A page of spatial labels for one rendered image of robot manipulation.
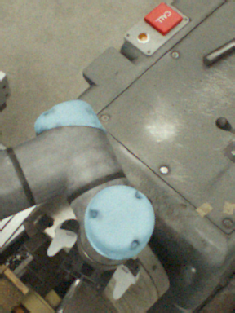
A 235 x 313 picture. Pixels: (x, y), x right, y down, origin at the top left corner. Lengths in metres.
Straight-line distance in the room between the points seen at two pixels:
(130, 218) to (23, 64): 2.21
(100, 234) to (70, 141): 0.12
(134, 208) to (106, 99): 0.60
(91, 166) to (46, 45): 2.21
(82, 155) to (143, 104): 0.56
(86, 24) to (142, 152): 1.79
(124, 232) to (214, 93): 0.66
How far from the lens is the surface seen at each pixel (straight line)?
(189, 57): 1.29
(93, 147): 0.68
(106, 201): 0.64
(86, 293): 1.23
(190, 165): 1.16
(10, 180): 0.67
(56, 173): 0.67
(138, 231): 0.64
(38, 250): 1.16
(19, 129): 2.64
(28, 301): 1.22
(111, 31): 2.89
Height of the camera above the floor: 2.30
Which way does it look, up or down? 68 degrees down
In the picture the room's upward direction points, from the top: 5 degrees counter-clockwise
